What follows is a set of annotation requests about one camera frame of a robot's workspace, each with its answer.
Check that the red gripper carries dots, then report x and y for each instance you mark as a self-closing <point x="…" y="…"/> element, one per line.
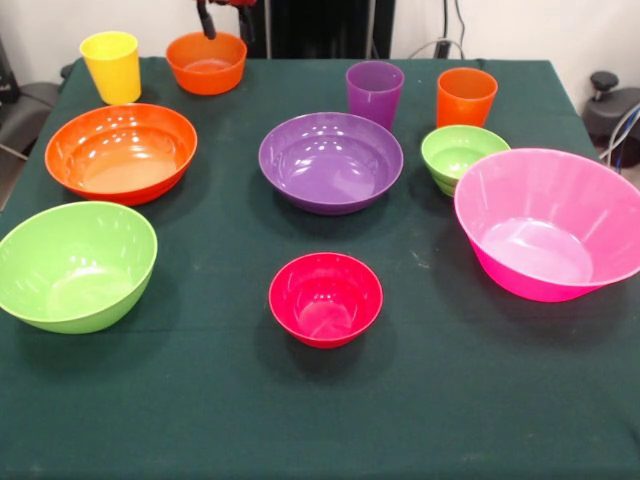
<point x="235" y="2"/>

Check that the small orange plastic bowl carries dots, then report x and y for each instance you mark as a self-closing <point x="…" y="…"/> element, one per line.
<point x="205" y="70"/>

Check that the purple plastic cup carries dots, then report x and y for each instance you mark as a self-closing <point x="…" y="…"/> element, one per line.
<point x="375" y="92"/>

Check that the purple plastic bowl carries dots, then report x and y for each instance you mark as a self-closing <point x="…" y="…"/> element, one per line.
<point x="330" y="170"/>

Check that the small red plastic bowl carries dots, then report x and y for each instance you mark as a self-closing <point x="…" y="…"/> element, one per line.
<point x="325" y="305"/>

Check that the yellow plastic cup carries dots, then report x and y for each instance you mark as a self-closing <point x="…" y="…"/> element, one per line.
<point x="112" y="70"/>

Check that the large orange plastic bowl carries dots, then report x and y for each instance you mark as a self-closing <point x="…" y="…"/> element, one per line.
<point x="120" y="155"/>

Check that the grey office chair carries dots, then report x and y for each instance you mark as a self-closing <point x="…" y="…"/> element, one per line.
<point x="30" y="107"/>

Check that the black power adapter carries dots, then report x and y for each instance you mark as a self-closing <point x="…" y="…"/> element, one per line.
<point x="442" y="48"/>

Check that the orange plastic cup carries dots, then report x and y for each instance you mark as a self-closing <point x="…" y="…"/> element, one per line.
<point x="465" y="105"/>

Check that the small green plastic bowl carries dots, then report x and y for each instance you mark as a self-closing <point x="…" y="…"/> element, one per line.
<point x="455" y="155"/>

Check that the large green plastic bowl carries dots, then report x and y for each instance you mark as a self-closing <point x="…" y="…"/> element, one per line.
<point x="75" y="265"/>

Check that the large pink plastic bowl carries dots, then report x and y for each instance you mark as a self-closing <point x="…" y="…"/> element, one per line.
<point x="540" y="225"/>

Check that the dark green tablecloth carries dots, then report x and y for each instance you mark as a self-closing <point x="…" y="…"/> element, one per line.
<point x="320" y="400"/>

